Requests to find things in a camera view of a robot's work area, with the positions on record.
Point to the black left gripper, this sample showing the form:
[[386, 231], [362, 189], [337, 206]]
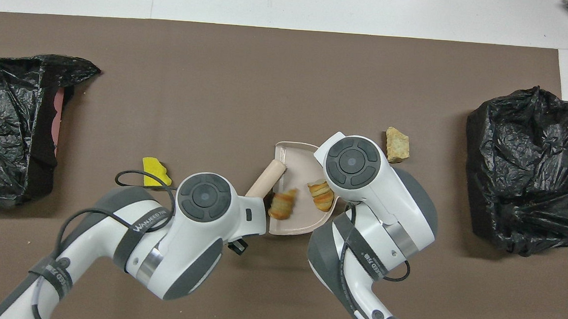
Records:
[[238, 246]]

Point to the beige plastic dustpan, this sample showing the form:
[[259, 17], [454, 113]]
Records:
[[289, 226]]

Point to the toy croissant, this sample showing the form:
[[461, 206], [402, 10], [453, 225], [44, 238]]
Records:
[[321, 195], [282, 205]]

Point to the beige hand brush black bristles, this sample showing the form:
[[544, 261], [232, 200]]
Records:
[[265, 178]]

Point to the large yellow sponge piece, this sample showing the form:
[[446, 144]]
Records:
[[151, 167]]

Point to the pale bread chunk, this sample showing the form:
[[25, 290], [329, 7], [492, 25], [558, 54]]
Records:
[[396, 145]]

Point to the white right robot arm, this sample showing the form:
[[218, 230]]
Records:
[[385, 195]]

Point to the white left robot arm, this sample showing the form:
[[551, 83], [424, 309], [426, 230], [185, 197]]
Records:
[[111, 247]]

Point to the black bag bin pink inside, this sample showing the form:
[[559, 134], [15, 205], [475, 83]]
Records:
[[2, 83]]

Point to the black bag lined bin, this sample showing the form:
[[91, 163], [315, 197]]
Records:
[[525, 169]]

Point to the brown table mat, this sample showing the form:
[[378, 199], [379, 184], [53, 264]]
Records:
[[290, 56]]

